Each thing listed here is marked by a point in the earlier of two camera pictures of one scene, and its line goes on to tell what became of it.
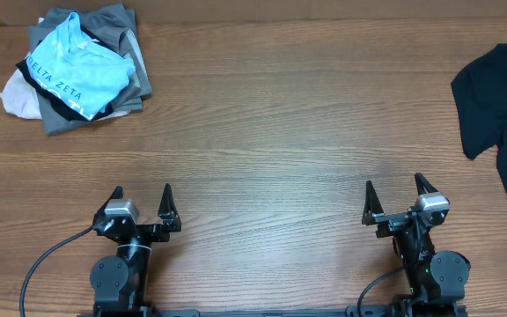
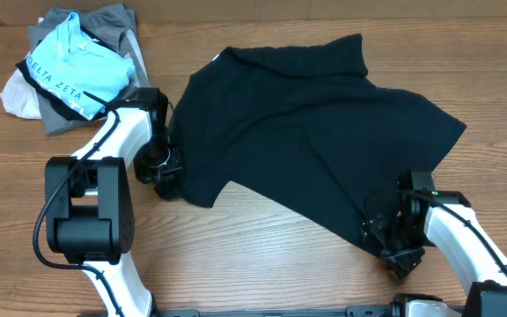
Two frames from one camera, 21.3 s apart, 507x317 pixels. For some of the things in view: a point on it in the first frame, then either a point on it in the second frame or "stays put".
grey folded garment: x=114 y=28 stays put
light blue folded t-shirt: x=78 y=70 stays put
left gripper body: x=155 y=233 to x=157 y=160
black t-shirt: x=495 y=104 to x=302 y=130
